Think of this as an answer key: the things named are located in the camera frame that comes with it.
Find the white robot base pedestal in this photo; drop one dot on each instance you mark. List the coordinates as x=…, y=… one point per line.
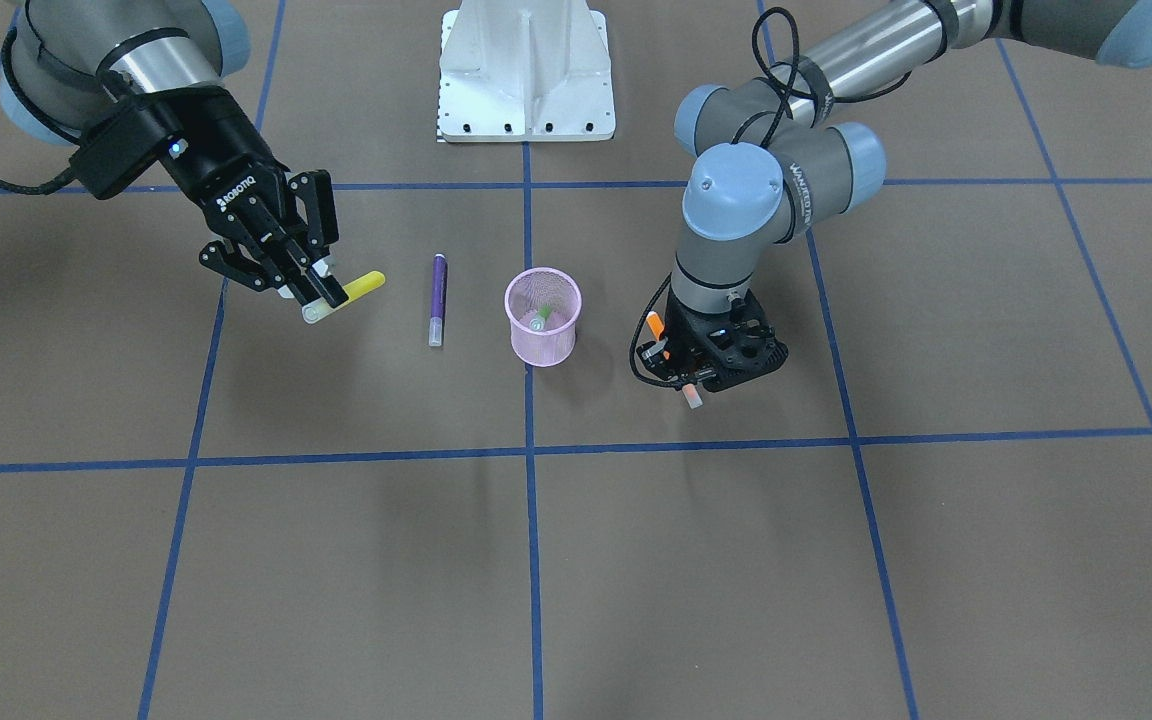
x=525, y=71

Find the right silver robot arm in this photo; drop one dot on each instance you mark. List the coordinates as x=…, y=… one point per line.
x=133, y=84

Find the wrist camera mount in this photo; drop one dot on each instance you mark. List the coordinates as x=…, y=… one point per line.
x=123, y=144
x=653, y=357

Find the purple marker pen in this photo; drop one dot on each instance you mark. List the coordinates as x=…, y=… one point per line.
x=439, y=278

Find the orange highlighter pen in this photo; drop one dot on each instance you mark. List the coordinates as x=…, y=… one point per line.
x=689, y=391

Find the green highlighter pen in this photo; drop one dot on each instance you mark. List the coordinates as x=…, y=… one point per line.
x=539, y=319

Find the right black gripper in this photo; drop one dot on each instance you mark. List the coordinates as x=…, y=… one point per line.
x=219, y=158

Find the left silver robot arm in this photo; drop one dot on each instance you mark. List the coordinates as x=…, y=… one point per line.
x=768, y=164

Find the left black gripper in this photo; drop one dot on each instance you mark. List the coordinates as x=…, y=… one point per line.
x=652, y=353

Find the yellow highlighter pen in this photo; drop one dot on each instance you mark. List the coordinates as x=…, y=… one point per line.
x=318, y=309

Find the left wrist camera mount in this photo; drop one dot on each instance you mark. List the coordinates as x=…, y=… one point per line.
x=653, y=357

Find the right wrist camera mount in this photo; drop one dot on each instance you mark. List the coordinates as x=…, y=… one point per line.
x=123, y=144

